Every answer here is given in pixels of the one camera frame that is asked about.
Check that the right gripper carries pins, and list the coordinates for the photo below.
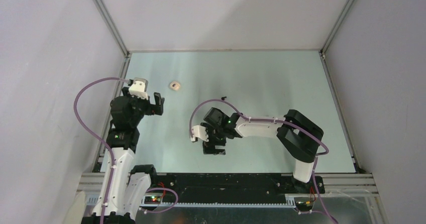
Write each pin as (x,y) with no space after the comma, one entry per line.
(210,148)

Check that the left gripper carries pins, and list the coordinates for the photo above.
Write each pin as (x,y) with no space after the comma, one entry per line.
(153,109)

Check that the beige earbud charging case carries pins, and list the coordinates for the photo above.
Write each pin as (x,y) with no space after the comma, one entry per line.
(175,85)

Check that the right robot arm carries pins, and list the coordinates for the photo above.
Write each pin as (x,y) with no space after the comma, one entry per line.
(299,136)

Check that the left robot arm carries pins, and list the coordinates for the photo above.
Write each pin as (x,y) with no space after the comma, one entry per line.
(124,185)

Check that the left controller board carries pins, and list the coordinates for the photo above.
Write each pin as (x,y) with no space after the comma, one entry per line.
(152,200)

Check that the controller board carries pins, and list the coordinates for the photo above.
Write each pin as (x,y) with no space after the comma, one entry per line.
(152,200)
(304,206)

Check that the right controller board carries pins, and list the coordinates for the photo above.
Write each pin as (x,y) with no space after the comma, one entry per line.
(304,206)

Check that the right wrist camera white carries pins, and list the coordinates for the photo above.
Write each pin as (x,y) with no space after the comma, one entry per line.
(198,132)

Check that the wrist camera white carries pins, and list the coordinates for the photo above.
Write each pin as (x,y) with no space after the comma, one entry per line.
(139,88)
(198,132)

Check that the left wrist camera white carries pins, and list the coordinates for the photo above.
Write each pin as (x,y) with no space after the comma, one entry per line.
(139,88)

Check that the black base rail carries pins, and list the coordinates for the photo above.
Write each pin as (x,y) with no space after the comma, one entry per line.
(235,188)

